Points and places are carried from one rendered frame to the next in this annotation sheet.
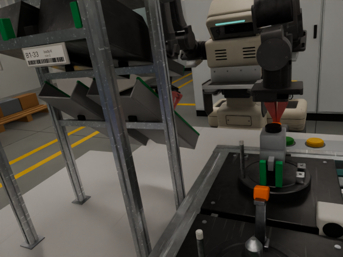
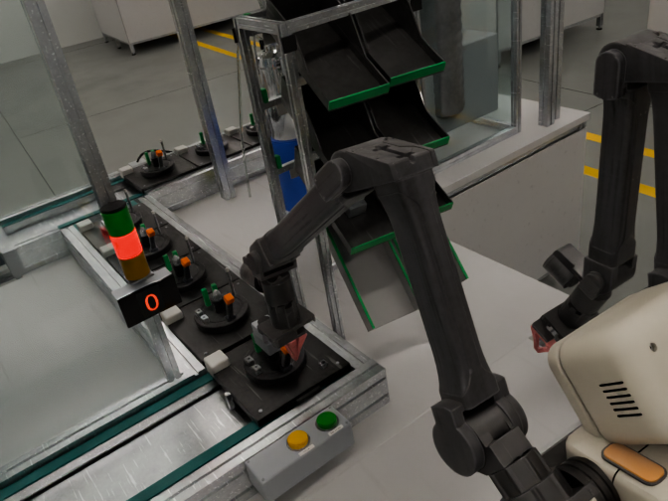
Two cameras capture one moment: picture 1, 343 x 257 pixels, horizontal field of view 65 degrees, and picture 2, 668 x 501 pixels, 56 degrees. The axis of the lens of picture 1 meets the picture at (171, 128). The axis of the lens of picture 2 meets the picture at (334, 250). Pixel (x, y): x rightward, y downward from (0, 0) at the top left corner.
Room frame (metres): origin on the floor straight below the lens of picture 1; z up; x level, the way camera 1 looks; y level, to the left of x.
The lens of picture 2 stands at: (1.18, -1.04, 1.89)
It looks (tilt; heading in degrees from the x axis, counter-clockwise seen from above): 31 degrees down; 121
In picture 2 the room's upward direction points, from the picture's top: 10 degrees counter-clockwise
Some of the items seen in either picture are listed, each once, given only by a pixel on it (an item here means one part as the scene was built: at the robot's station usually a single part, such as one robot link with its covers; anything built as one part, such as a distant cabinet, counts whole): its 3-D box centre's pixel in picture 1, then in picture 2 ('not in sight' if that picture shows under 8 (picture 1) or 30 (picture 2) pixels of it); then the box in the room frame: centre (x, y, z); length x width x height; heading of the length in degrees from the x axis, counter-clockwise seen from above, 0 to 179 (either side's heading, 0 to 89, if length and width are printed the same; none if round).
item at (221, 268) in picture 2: not in sight; (178, 266); (0.03, 0.03, 1.01); 0.24 x 0.24 x 0.13; 63
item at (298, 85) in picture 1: (276, 77); (283, 313); (0.56, -0.24, 1.17); 0.10 x 0.07 x 0.07; 63
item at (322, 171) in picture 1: (273, 185); (276, 367); (0.47, -0.19, 0.96); 0.24 x 0.24 x 0.02; 63
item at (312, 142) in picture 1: (315, 143); (298, 440); (0.62, -0.37, 0.96); 0.04 x 0.04 x 0.02
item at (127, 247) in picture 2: not in sight; (125, 242); (0.28, -0.31, 1.34); 0.05 x 0.05 x 0.05
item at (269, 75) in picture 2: not in sight; (279, 81); (0.03, 0.71, 1.32); 0.14 x 0.14 x 0.38
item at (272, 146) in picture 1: (272, 144); (264, 330); (0.46, -0.19, 1.06); 0.08 x 0.04 x 0.07; 153
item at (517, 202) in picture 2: not in sight; (443, 227); (0.35, 1.34, 0.43); 1.11 x 0.68 x 0.86; 63
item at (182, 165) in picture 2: not in sight; (155, 160); (-0.59, 0.67, 1.01); 0.24 x 0.24 x 0.13; 63
